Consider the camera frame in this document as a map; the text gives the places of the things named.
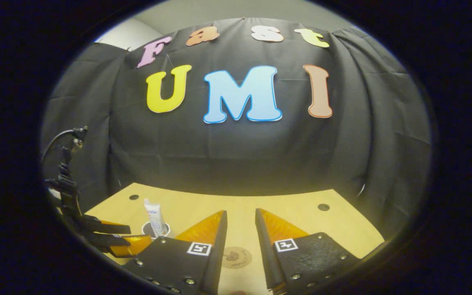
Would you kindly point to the white cup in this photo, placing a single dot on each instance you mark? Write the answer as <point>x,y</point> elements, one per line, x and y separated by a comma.
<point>146,229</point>

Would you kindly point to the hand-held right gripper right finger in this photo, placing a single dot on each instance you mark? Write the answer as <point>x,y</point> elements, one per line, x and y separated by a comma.
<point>266,254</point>

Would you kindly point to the black backdrop cloth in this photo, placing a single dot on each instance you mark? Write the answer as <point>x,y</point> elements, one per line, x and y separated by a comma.
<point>240,155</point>

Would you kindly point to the white toothpaste tube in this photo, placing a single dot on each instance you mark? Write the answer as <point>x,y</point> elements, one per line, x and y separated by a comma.
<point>155,215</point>

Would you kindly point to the round wooden coaster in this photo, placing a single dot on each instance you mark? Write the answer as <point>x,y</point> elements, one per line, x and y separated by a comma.
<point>240,258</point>

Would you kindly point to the light wooden desktop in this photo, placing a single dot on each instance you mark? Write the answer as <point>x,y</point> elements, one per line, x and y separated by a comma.
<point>203,200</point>

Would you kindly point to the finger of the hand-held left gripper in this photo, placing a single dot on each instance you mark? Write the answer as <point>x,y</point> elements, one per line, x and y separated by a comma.
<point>96,225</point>
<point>105,241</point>

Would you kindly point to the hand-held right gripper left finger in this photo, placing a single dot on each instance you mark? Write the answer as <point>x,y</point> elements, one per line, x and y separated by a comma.
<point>217,246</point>

